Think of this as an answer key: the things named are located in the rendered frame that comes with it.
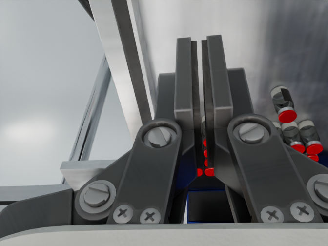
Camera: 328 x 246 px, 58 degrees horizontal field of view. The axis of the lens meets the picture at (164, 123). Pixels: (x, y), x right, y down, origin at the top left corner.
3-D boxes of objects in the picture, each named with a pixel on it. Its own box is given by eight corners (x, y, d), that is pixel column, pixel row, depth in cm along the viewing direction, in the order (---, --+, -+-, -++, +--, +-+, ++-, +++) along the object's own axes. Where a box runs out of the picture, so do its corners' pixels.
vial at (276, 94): (286, 98, 39) (295, 121, 36) (269, 99, 39) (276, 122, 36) (289, 85, 37) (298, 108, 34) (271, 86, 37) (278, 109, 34)
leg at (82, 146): (131, 40, 125) (91, 208, 72) (110, 42, 126) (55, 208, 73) (126, 20, 118) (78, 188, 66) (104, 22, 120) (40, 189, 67)
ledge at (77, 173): (143, 197, 64) (142, 206, 62) (85, 198, 65) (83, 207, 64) (130, 158, 54) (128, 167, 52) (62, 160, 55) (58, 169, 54)
